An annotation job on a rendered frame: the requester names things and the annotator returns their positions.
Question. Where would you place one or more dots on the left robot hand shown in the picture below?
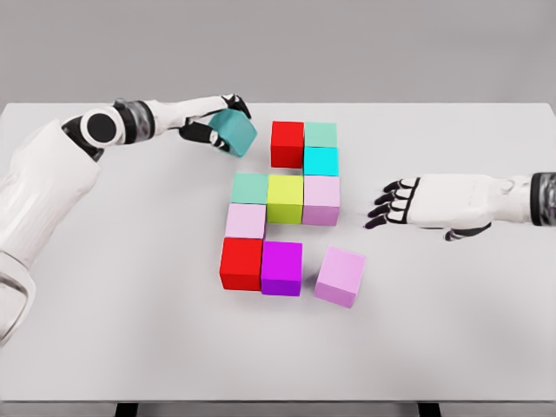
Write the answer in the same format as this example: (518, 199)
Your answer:
(200, 107)

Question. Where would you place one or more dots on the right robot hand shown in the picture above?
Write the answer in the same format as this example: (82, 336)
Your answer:
(452, 200)

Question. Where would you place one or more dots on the teal cube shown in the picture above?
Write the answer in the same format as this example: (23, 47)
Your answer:
(236, 132)

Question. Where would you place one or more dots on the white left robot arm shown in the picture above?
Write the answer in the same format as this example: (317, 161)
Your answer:
(43, 182)

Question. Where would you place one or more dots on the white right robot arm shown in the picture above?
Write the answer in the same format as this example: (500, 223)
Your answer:
(519, 200)

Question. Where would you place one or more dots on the mint green cube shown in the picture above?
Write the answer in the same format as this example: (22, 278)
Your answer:
(249, 188)
(320, 134)

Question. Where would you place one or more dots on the red cube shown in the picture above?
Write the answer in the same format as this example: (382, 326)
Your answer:
(241, 265)
(286, 145)

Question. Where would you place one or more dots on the light pink cube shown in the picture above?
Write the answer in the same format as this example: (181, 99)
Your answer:
(320, 200)
(245, 220)
(339, 278)

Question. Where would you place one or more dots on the yellow-green cube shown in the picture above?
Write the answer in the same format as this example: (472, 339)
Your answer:
(284, 200)

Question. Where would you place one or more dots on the cyan cube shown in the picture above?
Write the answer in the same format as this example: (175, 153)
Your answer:
(320, 161)

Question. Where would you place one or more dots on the magenta cube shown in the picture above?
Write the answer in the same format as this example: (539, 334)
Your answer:
(281, 269)

